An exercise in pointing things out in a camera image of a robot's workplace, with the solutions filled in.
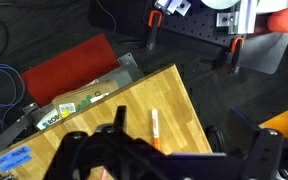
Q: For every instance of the orange black clamp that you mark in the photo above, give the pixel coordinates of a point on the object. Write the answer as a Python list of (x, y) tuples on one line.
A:
[(236, 55), (154, 30)]

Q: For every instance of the cardboard box white label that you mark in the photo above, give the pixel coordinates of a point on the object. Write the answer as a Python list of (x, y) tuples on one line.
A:
[(84, 95)]

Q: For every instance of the orange plastic tube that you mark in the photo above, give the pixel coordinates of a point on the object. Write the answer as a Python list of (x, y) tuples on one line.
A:
[(285, 20)]

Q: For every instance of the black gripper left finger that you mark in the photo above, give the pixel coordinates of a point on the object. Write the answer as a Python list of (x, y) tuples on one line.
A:
[(94, 153)]

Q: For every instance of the aluminium bracket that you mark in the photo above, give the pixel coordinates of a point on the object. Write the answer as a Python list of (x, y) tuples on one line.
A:
[(224, 19), (183, 6)]

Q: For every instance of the orange floor mat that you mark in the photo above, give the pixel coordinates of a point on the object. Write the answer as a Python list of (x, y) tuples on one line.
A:
[(284, 123)]

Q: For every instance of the blue tape label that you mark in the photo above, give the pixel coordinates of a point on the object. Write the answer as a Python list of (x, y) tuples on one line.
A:
[(10, 158)]

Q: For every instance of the aluminium extrusion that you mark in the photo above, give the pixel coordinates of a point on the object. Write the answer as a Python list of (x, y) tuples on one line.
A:
[(247, 16)]

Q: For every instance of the black pegboard plate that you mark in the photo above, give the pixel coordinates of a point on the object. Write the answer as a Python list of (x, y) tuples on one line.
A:
[(197, 23)]

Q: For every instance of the orange white marker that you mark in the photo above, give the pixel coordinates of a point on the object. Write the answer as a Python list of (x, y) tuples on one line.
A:
[(155, 126)]

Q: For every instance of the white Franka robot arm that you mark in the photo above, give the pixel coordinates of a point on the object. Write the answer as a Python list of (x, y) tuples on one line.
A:
[(220, 3)]

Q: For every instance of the grey metal table brace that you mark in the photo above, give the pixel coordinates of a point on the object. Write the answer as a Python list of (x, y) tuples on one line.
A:
[(10, 133)]

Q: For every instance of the white printed box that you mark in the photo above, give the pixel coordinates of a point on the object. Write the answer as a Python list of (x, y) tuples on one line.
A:
[(49, 120)]

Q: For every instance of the grey translucent mat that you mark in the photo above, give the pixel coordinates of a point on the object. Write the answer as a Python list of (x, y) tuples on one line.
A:
[(267, 53)]

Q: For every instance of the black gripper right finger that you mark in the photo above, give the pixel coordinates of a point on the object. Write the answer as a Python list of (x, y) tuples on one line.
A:
[(264, 153)]

